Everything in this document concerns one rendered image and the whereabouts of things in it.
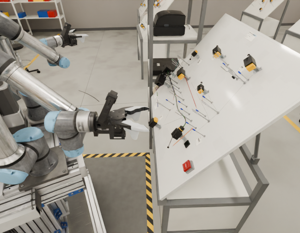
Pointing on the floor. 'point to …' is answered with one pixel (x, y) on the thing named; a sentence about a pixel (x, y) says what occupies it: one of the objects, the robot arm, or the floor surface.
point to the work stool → (19, 56)
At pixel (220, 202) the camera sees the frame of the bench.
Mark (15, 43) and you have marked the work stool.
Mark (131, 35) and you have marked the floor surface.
